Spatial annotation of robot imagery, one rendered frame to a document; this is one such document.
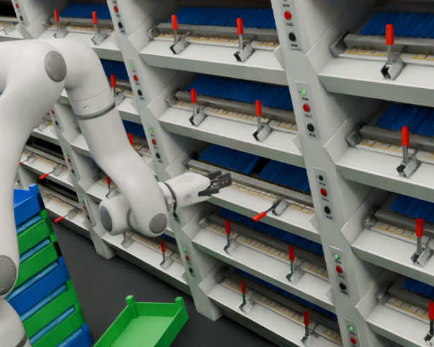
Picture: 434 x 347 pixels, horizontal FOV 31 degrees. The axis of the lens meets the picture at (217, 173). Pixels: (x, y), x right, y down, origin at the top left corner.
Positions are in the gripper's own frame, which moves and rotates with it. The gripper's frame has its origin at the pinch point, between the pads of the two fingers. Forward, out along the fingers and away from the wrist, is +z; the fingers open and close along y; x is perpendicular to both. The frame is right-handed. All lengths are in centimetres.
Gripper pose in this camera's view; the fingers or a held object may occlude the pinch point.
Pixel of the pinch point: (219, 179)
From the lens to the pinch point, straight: 191.2
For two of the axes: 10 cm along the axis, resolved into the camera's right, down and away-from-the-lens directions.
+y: -5.7, -1.9, 8.0
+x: 1.3, 9.4, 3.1
